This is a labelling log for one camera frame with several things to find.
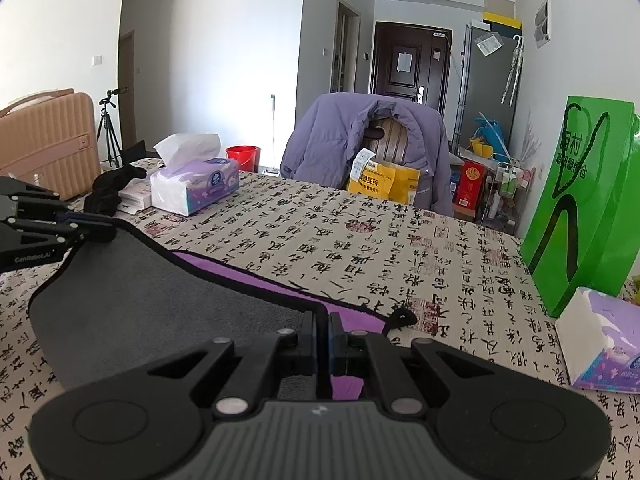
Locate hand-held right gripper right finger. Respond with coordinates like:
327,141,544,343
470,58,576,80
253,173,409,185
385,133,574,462
327,311,496,417

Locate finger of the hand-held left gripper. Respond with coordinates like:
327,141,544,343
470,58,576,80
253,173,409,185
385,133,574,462
0,176,119,242
0,219,93,253

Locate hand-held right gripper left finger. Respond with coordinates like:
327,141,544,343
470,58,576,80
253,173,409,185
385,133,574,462
142,311,322,417

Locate grey and purple towel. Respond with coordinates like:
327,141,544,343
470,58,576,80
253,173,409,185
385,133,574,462
27,217,422,403

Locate black gloves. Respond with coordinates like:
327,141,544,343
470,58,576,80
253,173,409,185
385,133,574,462
83,163,149,217

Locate flat white box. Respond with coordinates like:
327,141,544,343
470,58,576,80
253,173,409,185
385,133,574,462
116,179,154,214

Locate pink ribbed suitcase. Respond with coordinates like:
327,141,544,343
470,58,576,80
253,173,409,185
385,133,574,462
0,88,102,202

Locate calligraphy print tablecloth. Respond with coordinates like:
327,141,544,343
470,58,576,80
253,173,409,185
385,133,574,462
0,157,640,480

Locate purple tissue pack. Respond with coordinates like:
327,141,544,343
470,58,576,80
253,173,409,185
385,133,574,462
554,287,640,394
149,133,241,218

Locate red plastic bucket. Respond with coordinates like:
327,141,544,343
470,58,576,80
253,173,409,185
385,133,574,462
211,144,247,174

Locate yellow delivery bag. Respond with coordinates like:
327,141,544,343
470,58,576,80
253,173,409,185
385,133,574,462
346,148,422,206

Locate purple padded jacket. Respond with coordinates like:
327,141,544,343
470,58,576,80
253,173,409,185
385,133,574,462
279,92,454,219

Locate brown wooden chair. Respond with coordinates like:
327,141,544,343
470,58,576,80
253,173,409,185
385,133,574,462
361,114,407,167

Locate red gift box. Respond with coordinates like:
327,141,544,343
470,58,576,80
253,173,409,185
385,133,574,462
453,159,489,209

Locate mop pole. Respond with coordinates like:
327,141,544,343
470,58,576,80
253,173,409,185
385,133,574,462
259,93,282,176

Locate white trolley rack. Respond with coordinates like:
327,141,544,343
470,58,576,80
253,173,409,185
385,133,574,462
481,159,534,234

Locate blue plastic item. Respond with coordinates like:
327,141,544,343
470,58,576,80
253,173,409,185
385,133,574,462
473,115,501,144

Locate green paper bag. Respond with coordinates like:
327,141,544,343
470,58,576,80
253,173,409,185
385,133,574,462
519,95,640,319

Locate dark brown entrance door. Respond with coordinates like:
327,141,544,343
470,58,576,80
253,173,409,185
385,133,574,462
372,21,454,117

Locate grey refrigerator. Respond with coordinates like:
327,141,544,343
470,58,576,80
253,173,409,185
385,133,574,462
457,22,524,155

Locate clear folded umbrella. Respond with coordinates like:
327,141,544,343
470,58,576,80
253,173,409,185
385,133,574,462
501,34,525,106

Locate yellow and black box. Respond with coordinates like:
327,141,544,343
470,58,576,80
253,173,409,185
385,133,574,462
482,9,522,31

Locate black camera tripod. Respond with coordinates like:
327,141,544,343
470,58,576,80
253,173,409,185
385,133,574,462
94,87,129,169

